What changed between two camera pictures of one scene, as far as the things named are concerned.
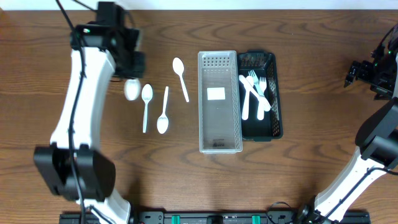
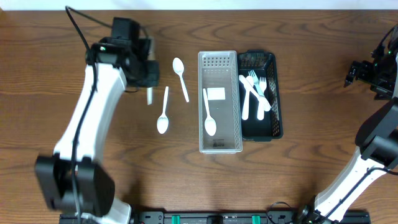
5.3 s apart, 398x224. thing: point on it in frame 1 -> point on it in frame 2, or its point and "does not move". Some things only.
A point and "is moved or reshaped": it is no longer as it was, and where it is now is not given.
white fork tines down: [249, 85] does not move
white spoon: [132, 89] -> [210, 125]
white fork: [262, 84] does not move
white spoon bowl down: [163, 123] does not move
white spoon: [147, 93] is moved or reshaped
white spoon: [245, 109] does not move
